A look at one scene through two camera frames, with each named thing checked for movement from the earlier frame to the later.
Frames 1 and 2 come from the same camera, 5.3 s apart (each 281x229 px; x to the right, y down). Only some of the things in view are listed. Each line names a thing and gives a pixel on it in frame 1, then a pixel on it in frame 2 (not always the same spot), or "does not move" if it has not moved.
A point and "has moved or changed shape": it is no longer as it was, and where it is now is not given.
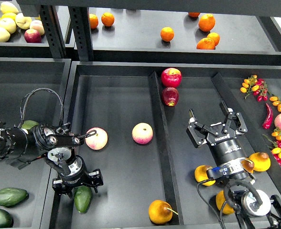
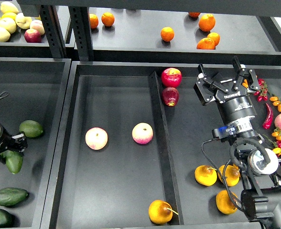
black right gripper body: x=215 y=133 → x=222 y=89
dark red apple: x=169 y=96 does not move
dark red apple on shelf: x=32 y=36 does not move
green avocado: x=82 y=196 has moved or changed shape
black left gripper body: x=66 y=184 → x=17 y=142
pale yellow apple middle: x=8 y=24 does not move
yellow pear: x=160 y=212 does not move
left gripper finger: x=94 y=184 → x=20 y=149
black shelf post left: x=53 y=31 does not move
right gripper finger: x=229 y=111 → x=240 y=71
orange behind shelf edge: x=193 y=14 does not move
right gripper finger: x=193 y=119 → x=202 y=75
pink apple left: x=98 y=141 does not move
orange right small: x=215 y=37 does not move
